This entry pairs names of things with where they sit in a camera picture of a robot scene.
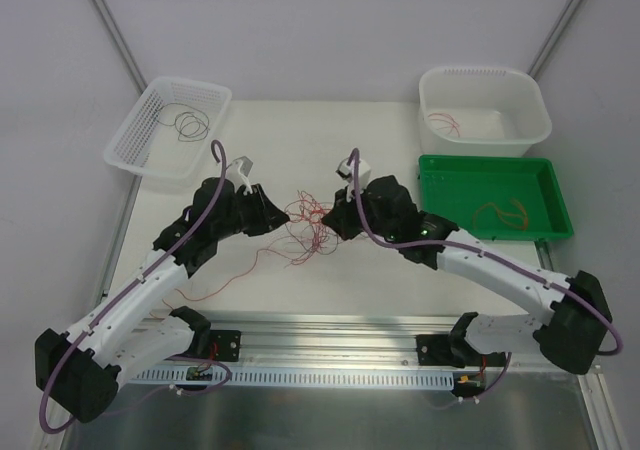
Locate aluminium frame post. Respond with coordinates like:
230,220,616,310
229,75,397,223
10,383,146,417
89,0,147,95
527,0,586,80

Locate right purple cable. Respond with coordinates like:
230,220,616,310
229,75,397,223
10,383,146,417
347,147,625,355

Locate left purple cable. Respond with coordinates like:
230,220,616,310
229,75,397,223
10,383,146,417
38,139,229,434

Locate red wire bundle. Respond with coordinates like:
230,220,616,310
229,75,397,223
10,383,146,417
172,188,346,302

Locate left aluminium frame post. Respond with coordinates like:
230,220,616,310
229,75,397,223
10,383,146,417
89,0,147,95

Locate white slotted cable duct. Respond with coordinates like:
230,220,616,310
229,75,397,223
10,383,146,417
132,364,454,391

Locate orange wire in tray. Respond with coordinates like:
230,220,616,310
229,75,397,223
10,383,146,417
472,197,530,231

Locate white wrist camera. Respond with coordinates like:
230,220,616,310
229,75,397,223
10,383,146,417
226,156,253,195
336,157,371,202

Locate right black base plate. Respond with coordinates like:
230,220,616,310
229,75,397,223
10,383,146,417
415,334,506,368

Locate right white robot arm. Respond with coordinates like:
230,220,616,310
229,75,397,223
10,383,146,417
322,170,623,375

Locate aluminium mounting rail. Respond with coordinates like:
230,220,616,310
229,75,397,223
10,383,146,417
62,314,601,374

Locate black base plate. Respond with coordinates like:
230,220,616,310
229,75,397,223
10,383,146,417
186,329,242,362
415,334,506,368

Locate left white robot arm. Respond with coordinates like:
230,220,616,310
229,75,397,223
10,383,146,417
35,178,289,433

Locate black wire in basket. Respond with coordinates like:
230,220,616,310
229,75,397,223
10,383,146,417
157,102,211,144

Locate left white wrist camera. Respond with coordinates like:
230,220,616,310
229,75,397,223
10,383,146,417
226,156,253,195

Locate right aluminium frame post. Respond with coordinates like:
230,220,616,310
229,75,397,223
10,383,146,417
527,0,586,80

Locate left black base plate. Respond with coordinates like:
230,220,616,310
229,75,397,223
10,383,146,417
186,329,242,362

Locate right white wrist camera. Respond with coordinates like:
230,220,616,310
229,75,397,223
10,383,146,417
336,157,371,202

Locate red wire in tub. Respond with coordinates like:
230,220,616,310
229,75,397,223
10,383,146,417
426,112,462,138

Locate white perforated plastic basket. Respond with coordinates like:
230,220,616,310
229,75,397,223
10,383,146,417
103,76,232,185

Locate purple cable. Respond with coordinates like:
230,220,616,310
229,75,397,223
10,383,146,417
38,139,229,434
347,147,625,355

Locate white plastic tub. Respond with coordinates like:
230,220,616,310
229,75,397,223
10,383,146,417
418,66,552,157

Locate green plastic tray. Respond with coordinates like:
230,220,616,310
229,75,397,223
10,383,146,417
419,155,574,241

